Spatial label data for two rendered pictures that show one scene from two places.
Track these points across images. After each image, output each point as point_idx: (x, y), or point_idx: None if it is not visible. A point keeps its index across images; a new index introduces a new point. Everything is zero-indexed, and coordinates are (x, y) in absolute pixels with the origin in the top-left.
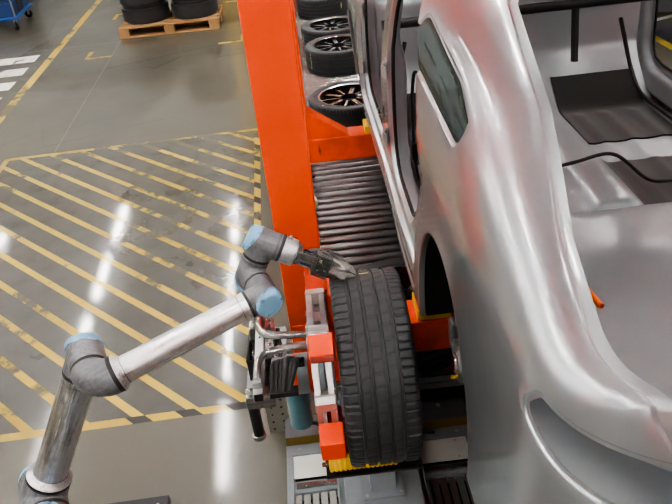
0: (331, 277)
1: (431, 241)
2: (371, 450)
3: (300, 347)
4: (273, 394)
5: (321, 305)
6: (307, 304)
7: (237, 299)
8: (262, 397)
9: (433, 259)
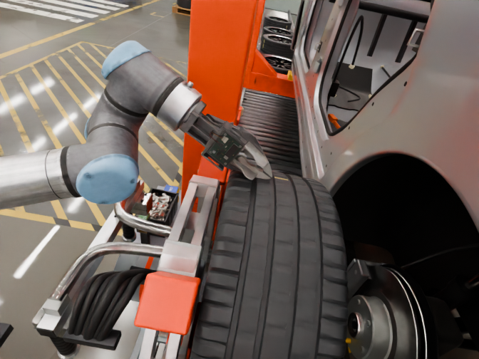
0: (234, 169)
1: (371, 164)
2: None
3: (157, 256)
4: (69, 338)
5: (205, 207)
6: (185, 198)
7: (48, 156)
8: (52, 334)
9: (353, 184)
